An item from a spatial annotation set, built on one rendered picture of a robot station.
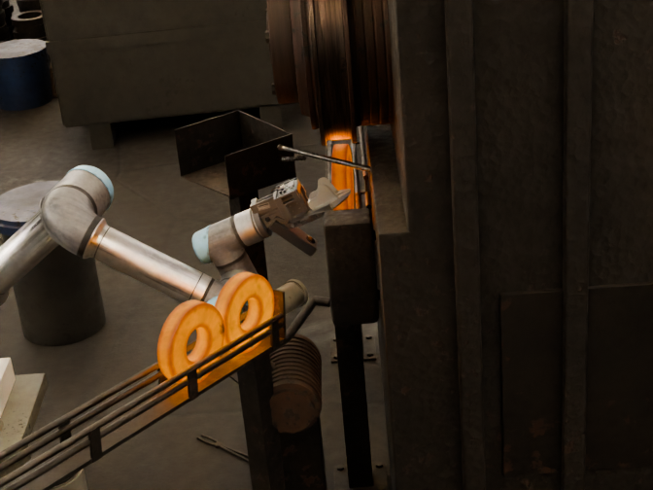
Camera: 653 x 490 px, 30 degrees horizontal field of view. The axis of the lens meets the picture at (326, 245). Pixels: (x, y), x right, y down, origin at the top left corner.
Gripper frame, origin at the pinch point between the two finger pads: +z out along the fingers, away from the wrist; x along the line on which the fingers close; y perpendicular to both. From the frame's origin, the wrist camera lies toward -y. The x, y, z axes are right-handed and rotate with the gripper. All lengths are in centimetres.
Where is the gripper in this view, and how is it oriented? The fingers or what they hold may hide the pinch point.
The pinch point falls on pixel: (346, 195)
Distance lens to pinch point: 262.6
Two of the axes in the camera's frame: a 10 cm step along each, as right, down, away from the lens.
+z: 9.0, -3.7, -2.2
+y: -4.3, -8.1, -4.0
